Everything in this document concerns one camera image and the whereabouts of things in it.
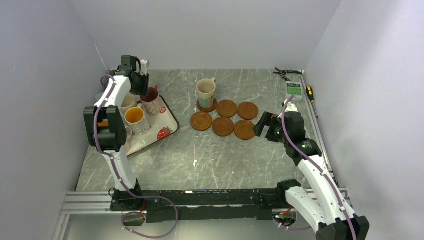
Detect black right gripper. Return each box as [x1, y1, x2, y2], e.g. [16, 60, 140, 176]
[252, 111, 290, 145]

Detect dark brown wooden coaster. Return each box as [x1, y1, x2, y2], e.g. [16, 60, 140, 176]
[234, 120, 255, 140]

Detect orange interior white mug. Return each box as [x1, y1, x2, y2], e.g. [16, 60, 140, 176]
[124, 107, 152, 136]

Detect cream patterned mug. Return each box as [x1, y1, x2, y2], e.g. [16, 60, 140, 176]
[196, 77, 217, 109]

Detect pink mug purple interior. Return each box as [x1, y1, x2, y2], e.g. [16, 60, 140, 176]
[124, 126, 133, 155]

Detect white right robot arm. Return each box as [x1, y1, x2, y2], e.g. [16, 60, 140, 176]
[253, 111, 370, 240]

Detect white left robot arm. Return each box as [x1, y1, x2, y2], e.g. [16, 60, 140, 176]
[83, 55, 150, 210]

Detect white green electronic device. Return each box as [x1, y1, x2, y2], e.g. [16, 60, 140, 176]
[285, 81, 303, 102]

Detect white strawberry serving tray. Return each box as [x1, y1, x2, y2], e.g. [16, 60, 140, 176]
[127, 95, 180, 157]

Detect black pliers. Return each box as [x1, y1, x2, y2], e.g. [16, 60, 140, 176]
[272, 67, 303, 82]

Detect yellow black screwdriver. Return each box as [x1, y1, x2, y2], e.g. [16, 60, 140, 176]
[306, 85, 319, 119]

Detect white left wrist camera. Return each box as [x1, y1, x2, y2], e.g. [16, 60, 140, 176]
[139, 59, 150, 76]

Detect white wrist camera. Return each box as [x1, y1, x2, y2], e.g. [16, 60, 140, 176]
[139, 59, 150, 76]
[284, 100, 299, 113]

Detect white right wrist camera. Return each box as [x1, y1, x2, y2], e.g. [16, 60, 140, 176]
[284, 100, 299, 113]

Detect black base frame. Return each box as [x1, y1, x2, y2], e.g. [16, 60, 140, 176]
[108, 185, 290, 223]

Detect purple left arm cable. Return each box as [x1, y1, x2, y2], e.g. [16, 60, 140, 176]
[93, 74, 180, 240]

